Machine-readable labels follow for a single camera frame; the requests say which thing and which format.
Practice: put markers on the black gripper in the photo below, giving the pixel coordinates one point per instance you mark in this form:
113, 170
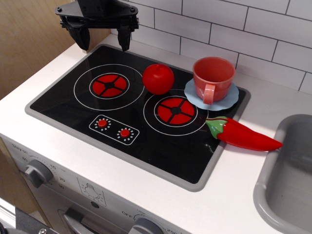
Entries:
80, 15

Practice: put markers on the pink toy cup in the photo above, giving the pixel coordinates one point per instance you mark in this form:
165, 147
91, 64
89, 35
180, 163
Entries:
213, 77

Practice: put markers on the light blue toy plate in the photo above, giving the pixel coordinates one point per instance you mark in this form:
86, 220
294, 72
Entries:
227, 102

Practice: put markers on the black toy stovetop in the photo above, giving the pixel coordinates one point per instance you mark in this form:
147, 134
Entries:
102, 101

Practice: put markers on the wooden side panel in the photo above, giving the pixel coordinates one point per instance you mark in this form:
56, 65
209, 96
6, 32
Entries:
30, 37

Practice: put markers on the red toy apple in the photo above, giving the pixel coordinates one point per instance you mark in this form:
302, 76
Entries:
158, 79

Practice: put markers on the grey timer knob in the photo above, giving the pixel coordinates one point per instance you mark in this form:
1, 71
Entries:
38, 173

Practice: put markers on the red toy chili pepper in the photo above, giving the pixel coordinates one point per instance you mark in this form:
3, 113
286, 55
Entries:
236, 134

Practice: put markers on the white toy oven front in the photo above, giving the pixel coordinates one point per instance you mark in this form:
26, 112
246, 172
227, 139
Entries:
102, 211

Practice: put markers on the grey temperature knob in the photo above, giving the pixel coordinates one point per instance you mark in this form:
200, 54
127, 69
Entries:
144, 226

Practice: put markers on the grey toy sink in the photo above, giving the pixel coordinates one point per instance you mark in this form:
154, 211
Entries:
283, 192

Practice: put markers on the grey oven door handle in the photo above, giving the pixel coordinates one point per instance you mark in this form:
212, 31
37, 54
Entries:
73, 220

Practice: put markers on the black device with cable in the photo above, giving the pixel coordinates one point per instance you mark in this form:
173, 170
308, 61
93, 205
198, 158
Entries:
19, 222

